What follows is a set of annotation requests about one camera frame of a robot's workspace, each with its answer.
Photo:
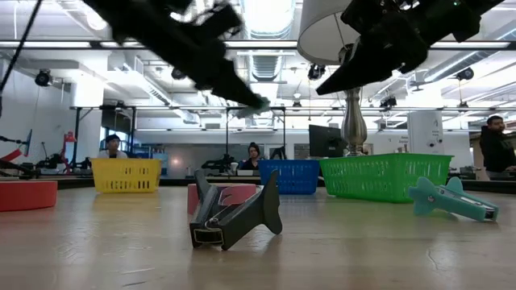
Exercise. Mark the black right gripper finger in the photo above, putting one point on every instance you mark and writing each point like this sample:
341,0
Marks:
379,60

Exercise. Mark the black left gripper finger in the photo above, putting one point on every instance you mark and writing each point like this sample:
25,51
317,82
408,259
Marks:
225,78

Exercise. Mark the black background robot arm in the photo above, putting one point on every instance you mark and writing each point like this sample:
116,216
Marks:
20,170
219,164
278,153

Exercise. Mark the black ceiling spotlight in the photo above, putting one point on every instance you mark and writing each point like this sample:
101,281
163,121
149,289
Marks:
316,71
388,101
178,73
43,77
465,73

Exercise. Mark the table lamp with white shade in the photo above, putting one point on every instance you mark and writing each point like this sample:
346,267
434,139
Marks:
322,36

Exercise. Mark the person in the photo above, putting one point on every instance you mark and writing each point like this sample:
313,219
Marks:
113,147
253,157
493,147

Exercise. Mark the white column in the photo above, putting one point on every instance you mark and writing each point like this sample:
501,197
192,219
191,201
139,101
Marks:
425,133

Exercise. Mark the black computer monitor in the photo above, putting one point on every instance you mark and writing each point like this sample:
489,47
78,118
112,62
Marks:
324,141

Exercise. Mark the green plastic basket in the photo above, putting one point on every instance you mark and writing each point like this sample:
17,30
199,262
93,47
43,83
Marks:
383,177

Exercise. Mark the blue plastic basket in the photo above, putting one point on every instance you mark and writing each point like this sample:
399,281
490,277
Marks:
294,177

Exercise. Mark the yellow plastic basket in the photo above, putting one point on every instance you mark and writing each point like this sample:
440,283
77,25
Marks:
125,175

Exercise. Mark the red desk lamp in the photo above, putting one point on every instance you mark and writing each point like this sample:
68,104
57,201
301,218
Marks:
68,139

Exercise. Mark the red bar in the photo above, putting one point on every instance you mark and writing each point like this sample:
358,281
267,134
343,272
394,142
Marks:
14,155

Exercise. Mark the red round container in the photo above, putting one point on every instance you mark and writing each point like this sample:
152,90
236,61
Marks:
26,196

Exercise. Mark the black background rig frame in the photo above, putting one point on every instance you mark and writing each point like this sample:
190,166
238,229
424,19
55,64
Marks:
161,108

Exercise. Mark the black aluminium table frame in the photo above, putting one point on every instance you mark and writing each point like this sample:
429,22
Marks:
60,44

